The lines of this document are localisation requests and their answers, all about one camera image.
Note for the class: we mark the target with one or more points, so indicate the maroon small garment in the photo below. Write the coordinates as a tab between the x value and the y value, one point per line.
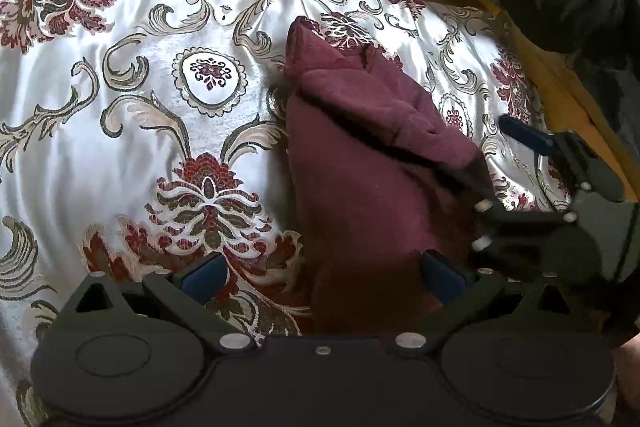
370	187

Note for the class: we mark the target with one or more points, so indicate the white floral satin bedspread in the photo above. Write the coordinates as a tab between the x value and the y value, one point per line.
150	117

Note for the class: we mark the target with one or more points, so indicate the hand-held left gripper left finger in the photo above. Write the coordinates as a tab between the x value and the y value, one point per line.
202	279

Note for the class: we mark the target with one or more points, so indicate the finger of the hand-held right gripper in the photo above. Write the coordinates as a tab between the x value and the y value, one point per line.
530	138
505	217

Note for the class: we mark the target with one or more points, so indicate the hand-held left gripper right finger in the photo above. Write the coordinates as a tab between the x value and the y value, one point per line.
441	278

